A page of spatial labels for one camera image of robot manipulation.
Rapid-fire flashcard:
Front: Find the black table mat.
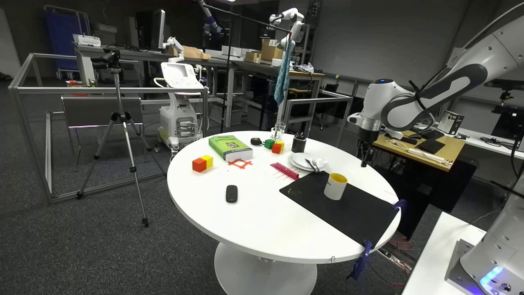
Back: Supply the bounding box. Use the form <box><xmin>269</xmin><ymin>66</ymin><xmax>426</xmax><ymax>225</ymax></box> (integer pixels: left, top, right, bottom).
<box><xmin>279</xmin><ymin>171</ymin><xmax>403</xmax><ymax>249</ymax></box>

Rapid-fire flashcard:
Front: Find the pink ruler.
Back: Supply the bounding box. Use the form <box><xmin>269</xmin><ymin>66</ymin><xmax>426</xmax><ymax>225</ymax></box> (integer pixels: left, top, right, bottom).
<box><xmin>271</xmin><ymin>161</ymin><xmax>302</xmax><ymax>182</ymax></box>

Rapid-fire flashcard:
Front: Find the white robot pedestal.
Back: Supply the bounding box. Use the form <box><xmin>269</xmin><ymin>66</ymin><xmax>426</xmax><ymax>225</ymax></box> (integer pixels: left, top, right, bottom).
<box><xmin>400</xmin><ymin>210</ymin><xmax>489</xmax><ymax>295</ymax></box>

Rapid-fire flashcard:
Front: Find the camera tripod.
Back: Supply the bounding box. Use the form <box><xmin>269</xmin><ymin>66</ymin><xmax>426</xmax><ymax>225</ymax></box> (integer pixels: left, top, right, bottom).
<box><xmin>76</xmin><ymin>64</ymin><xmax>153</xmax><ymax>228</ymax></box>

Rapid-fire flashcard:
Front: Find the white plate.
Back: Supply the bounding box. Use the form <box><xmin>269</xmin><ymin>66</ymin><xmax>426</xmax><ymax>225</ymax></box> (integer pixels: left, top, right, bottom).
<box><xmin>287</xmin><ymin>153</ymin><xmax>328</xmax><ymax>174</ymax></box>

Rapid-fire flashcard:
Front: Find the white printed card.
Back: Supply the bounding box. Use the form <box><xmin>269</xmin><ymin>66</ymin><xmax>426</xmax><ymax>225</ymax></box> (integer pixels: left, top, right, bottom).
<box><xmin>439</xmin><ymin>110</ymin><xmax>466</xmax><ymax>138</ymax></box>

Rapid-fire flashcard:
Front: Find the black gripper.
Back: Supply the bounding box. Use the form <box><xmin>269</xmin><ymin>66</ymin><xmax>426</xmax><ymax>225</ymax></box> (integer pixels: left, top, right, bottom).
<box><xmin>358</xmin><ymin>128</ymin><xmax>380</xmax><ymax>169</ymax></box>

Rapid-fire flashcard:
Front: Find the wooden table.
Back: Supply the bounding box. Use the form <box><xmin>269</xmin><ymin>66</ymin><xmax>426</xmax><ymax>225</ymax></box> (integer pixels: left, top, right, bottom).
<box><xmin>374</xmin><ymin>128</ymin><xmax>469</xmax><ymax>174</ymax></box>

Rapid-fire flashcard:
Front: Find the white mug yellow inside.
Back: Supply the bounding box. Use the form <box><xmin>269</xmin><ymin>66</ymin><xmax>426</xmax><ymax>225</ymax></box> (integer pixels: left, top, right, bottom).
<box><xmin>323</xmin><ymin>172</ymin><xmax>349</xmax><ymax>202</ymax></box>

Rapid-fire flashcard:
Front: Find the red cube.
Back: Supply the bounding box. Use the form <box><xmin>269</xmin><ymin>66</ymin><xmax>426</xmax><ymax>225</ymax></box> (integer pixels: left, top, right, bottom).
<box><xmin>192</xmin><ymin>156</ymin><xmax>210</xmax><ymax>174</ymax></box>

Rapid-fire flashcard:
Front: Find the blue board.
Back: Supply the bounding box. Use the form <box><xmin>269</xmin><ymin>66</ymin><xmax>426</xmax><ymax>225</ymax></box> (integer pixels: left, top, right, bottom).
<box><xmin>43</xmin><ymin>5</ymin><xmax>92</xmax><ymax>72</ymax></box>

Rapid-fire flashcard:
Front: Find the black computer mouse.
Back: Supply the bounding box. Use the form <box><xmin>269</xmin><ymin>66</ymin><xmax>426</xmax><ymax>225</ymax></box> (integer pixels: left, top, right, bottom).
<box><xmin>225</xmin><ymin>184</ymin><xmax>241</xmax><ymax>205</ymax></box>

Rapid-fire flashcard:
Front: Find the white medical device cart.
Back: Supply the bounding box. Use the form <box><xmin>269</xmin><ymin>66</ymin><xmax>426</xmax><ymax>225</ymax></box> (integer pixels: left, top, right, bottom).
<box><xmin>154</xmin><ymin>61</ymin><xmax>207</xmax><ymax>149</ymax></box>

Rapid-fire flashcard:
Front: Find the orange plastic frame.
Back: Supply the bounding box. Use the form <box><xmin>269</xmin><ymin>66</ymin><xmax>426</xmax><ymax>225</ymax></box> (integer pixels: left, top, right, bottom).
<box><xmin>227</xmin><ymin>158</ymin><xmax>254</xmax><ymax>171</ymax></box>

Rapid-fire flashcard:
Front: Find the teal hanging cloth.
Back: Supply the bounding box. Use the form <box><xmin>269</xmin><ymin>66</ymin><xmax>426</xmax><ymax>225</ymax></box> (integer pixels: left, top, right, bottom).
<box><xmin>272</xmin><ymin>38</ymin><xmax>297</xmax><ymax>107</ymax></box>

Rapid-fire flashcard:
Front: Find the grey metal railing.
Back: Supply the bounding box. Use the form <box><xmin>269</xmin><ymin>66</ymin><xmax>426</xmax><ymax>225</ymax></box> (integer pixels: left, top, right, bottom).
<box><xmin>284</xmin><ymin>72</ymin><xmax>362</xmax><ymax>146</ymax></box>

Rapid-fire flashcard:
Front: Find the small black pad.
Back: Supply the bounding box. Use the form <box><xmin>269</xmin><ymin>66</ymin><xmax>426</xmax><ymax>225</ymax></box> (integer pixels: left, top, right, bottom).
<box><xmin>416</xmin><ymin>138</ymin><xmax>448</xmax><ymax>156</ymax></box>

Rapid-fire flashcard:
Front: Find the cardboard box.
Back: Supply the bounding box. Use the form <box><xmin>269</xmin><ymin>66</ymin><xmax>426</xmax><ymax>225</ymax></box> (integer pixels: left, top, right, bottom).
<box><xmin>261</xmin><ymin>38</ymin><xmax>285</xmax><ymax>62</ymax></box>
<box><xmin>182</xmin><ymin>46</ymin><xmax>212</xmax><ymax>62</ymax></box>

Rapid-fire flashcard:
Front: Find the black camera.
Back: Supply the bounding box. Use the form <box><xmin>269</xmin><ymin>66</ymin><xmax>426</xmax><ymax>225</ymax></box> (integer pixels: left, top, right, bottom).
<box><xmin>100</xmin><ymin>48</ymin><xmax>125</xmax><ymax>71</ymax></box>

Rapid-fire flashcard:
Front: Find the cluttered grey desk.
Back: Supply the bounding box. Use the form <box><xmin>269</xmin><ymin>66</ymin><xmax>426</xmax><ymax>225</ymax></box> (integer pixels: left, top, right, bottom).
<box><xmin>163</xmin><ymin>51</ymin><xmax>330</xmax><ymax>133</ymax></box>

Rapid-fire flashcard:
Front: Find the grey metal frame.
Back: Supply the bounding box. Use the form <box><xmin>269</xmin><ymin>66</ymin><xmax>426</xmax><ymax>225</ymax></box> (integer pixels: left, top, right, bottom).
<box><xmin>7</xmin><ymin>51</ymin><xmax>212</xmax><ymax>202</ymax></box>

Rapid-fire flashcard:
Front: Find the black pen cup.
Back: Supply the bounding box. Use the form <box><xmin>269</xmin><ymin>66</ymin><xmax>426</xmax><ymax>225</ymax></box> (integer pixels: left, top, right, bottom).
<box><xmin>290</xmin><ymin>130</ymin><xmax>308</xmax><ymax>154</ymax></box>

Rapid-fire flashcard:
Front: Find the round white table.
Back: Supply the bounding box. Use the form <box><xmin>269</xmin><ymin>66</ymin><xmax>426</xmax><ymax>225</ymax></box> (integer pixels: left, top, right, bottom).
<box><xmin>166</xmin><ymin>130</ymin><xmax>403</xmax><ymax>295</ymax></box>

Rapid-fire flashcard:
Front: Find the green book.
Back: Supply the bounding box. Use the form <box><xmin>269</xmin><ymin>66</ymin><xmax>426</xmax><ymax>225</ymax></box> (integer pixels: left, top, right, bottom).
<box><xmin>208</xmin><ymin>135</ymin><xmax>256</xmax><ymax>164</ymax></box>

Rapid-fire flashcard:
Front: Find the white box stack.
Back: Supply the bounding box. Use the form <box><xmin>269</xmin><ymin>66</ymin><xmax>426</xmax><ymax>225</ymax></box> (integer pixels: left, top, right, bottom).
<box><xmin>73</xmin><ymin>33</ymin><xmax>104</xmax><ymax>49</ymax></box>

